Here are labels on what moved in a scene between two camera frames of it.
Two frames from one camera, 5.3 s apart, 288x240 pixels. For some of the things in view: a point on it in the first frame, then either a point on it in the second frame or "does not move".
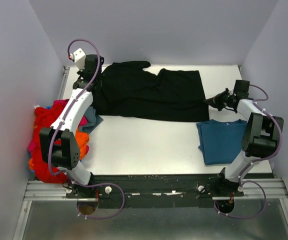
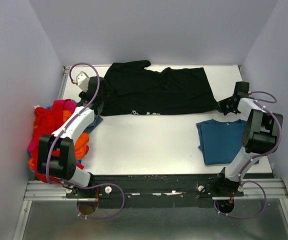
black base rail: (155, 191) does not move
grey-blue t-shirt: (93, 120) does not move
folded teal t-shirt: (221, 140) does not move
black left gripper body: (80, 72) → (83, 94)
